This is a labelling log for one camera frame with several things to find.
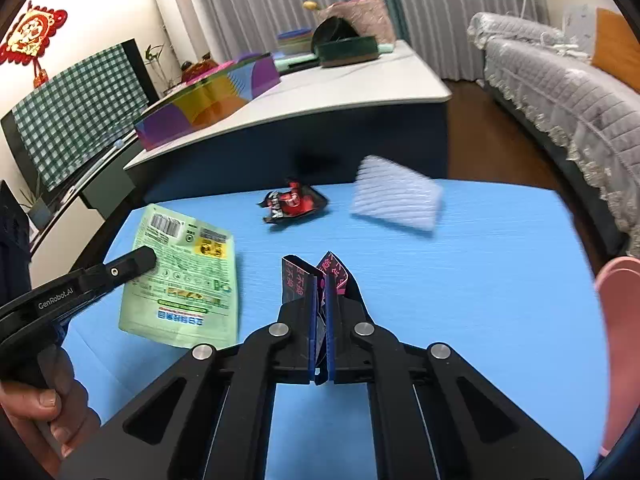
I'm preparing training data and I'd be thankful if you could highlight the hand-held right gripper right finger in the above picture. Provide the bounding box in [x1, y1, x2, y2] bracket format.
[324, 280, 585, 480]

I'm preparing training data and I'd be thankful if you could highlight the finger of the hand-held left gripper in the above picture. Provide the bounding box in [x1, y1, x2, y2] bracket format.
[75, 246, 158, 298]

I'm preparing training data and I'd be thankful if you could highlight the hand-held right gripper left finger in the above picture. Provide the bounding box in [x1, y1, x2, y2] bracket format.
[59, 275, 321, 480]

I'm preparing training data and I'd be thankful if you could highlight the green snack packet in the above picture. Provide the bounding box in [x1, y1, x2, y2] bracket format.
[118, 203, 243, 350]

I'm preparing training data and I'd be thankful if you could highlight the black wrapper pink print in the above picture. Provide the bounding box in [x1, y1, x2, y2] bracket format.
[281, 251, 362, 361]

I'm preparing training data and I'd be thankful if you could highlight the pink plastic basin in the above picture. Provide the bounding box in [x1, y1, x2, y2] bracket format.
[594, 256, 640, 457]

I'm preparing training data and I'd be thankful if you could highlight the person's left hand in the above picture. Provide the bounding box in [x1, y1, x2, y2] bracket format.
[0, 347, 101, 478]

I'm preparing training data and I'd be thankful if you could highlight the white television cabinet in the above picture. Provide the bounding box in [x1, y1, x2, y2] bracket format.
[30, 135, 146, 281]

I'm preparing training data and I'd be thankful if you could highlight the small potted plant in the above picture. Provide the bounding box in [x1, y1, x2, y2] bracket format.
[20, 175, 53, 231]

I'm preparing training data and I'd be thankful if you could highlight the red black wrapper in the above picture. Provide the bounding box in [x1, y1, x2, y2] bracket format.
[257, 177, 330, 223]

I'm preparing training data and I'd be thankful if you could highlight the white foam net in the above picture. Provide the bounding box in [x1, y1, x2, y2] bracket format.
[349, 155, 445, 233]

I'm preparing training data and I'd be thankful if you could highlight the blue table cloth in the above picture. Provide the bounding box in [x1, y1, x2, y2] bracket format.
[65, 177, 608, 480]

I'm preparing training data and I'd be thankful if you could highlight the green checked cloth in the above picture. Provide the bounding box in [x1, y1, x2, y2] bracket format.
[12, 44, 151, 192]

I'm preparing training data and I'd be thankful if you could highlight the colourful cardboard box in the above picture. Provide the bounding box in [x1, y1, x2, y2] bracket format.
[134, 52, 281, 152]

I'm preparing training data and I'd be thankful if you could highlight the black television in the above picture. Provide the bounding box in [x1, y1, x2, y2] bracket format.
[0, 37, 161, 211]

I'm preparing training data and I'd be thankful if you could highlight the bamboo plant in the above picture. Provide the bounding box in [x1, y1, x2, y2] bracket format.
[145, 42, 168, 93]

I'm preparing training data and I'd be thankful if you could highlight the red teapot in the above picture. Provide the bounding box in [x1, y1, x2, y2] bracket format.
[181, 57, 218, 83]

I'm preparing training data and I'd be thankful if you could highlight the white coffee table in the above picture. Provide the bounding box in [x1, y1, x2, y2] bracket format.
[123, 39, 453, 206]

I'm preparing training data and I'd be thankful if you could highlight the white tower air conditioner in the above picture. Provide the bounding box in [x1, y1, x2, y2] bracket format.
[152, 0, 211, 68]

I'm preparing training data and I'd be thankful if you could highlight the mint green tray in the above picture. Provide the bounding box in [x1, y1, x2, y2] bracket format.
[272, 55, 321, 72]

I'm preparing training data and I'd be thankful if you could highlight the green round box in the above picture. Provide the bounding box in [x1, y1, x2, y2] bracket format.
[316, 36, 379, 68]

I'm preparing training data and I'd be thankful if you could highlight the stack of coloured bowls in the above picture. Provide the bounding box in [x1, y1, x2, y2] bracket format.
[277, 29, 316, 55]

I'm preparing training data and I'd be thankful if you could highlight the grey curtain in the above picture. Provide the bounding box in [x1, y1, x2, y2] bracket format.
[187, 0, 346, 56]
[387, 0, 526, 81]

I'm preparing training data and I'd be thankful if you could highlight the pink lace basket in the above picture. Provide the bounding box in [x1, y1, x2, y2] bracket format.
[322, 0, 397, 45]

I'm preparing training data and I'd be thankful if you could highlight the grey quilted sofa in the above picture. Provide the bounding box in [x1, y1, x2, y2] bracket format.
[467, 5, 640, 261]

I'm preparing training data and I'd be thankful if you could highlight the pale blue patterned pillow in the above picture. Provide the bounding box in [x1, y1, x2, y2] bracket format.
[562, 2, 601, 56]

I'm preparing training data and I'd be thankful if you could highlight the orange cushion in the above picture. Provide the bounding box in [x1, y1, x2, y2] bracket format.
[591, 7, 640, 93]

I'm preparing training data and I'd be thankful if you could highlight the red knot wall decoration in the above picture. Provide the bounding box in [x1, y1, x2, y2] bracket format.
[0, 2, 68, 88]

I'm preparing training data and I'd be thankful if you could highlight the white power cable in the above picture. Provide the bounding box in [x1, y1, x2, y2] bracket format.
[545, 40, 586, 61]

